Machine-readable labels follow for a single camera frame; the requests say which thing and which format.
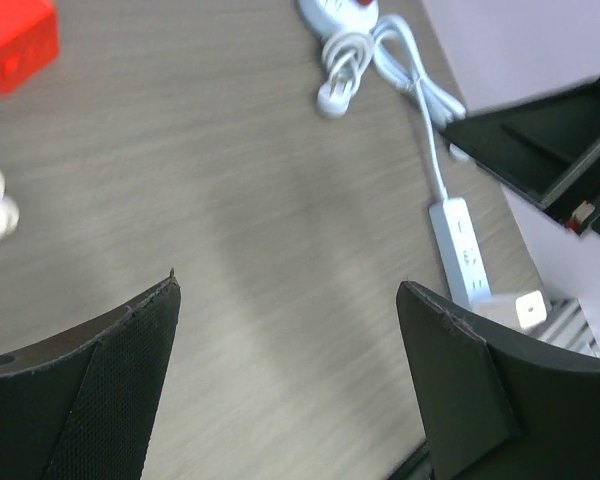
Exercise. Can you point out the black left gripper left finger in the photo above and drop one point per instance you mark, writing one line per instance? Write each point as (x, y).
(82, 404)

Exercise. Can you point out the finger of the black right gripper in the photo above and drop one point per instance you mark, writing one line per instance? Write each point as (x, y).
(546, 150)

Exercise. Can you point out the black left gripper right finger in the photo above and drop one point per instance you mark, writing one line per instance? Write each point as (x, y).
(495, 403)

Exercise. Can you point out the white cube charger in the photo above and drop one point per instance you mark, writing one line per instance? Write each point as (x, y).
(517, 311)

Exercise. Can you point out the orange-red cube socket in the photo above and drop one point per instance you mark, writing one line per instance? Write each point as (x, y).
(29, 40)

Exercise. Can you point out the light blue power strip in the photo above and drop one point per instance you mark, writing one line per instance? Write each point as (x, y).
(459, 252)

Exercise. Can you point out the round light blue socket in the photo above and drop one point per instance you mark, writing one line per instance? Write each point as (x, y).
(325, 17)

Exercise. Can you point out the aluminium rail front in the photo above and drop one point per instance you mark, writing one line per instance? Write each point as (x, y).
(566, 327)

